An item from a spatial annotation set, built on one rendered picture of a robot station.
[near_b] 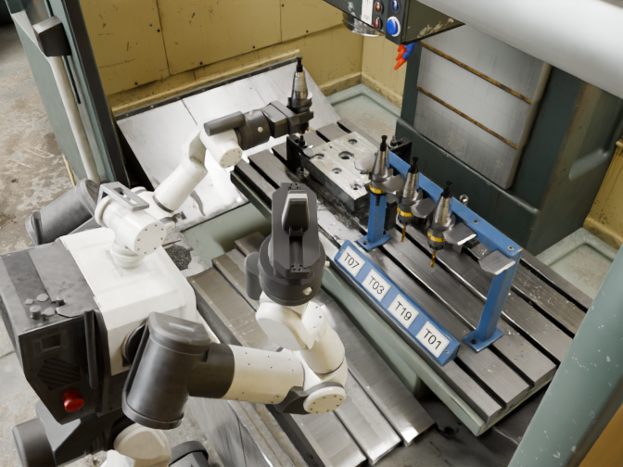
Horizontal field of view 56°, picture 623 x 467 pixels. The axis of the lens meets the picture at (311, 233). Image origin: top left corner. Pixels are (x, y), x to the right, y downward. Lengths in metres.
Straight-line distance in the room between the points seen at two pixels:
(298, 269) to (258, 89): 2.04
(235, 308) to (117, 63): 1.08
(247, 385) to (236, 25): 1.85
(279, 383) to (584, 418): 0.64
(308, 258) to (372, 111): 2.32
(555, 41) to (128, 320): 0.82
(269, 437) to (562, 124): 1.20
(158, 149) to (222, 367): 1.58
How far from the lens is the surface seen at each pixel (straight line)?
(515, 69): 1.86
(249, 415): 1.54
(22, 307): 1.02
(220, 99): 2.60
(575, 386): 0.46
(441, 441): 1.63
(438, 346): 1.51
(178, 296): 1.03
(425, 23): 1.21
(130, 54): 2.42
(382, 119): 2.91
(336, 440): 1.61
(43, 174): 3.84
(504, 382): 1.53
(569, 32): 0.31
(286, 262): 0.68
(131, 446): 1.35
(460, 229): 1.39
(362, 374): 1.66
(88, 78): 1.52
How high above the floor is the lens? 2.14
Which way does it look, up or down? 44 degrees down
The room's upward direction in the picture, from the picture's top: straight up
